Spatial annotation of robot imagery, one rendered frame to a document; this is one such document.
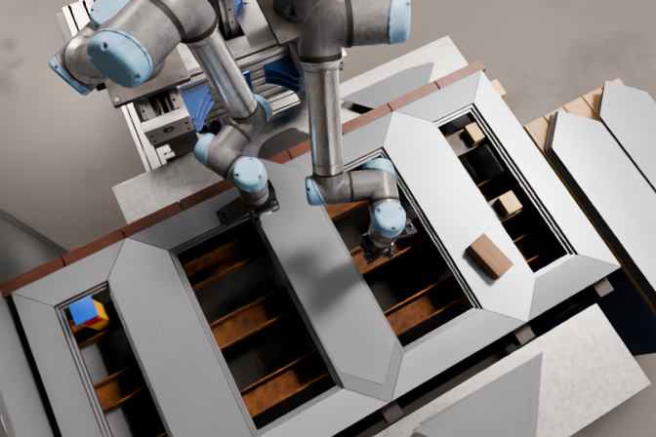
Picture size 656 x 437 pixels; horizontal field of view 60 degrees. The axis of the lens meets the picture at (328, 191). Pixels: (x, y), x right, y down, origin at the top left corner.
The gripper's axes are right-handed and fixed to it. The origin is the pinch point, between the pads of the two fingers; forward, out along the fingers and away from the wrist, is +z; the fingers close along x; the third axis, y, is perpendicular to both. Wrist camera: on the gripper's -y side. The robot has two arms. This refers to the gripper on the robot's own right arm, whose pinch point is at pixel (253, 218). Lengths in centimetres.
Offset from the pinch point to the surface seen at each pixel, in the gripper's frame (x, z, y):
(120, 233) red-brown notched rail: 14.6, 3.0, -35.8
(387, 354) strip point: -51, 1, 16
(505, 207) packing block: -31, 4, 70
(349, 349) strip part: -45.2, 0.7, 7.2
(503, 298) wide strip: -53, 1, 52
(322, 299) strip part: -29.9, 0.7, 6.9
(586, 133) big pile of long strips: -22, 0, 105
